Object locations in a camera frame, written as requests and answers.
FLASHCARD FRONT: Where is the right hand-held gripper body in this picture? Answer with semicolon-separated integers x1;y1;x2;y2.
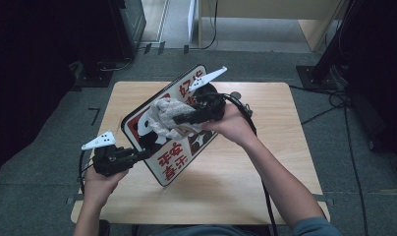
188;66;229;125

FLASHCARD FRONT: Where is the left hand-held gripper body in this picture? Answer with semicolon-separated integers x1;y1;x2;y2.
81;130;136;178

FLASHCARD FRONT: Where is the fluffy beige sock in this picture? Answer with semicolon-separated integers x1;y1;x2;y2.
146;97;204;142

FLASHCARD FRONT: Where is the panda print board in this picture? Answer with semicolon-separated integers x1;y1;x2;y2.
121;63;220;188

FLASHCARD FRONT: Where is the person's left hand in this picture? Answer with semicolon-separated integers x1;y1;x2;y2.
83;166;129;206

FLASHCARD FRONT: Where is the person's right hand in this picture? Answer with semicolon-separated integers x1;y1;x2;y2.
199;104;258;148

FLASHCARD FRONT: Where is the grey tape piece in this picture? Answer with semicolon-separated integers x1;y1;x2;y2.
66;194;86;206
312;193;335;207

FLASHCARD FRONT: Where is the black stand base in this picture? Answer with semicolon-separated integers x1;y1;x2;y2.
73;60;115;89

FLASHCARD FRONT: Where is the white panel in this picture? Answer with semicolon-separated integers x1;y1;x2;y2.
187;0;198;33

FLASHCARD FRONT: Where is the black stand with base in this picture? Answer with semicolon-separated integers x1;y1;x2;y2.
296;0;362;91

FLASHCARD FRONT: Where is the light wooden desk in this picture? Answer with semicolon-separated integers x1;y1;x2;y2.
198;0;348;52

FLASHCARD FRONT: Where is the dark curtain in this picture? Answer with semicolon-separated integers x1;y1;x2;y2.
0;0;82;191
337;0;397;160

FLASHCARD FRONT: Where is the black cabinet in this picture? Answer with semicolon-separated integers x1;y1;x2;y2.
78;0;147;63

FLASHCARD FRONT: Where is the left hand-held gripper cable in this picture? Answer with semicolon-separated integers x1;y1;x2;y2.
78;149;96;195

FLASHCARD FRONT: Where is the black hanging cable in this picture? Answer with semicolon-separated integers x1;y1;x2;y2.
189;0;219;51

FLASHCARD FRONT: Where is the thin floor cable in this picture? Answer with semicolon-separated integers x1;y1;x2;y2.
97;56;136;73

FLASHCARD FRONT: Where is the long black floor cable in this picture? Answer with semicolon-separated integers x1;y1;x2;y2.
343;104;369;236

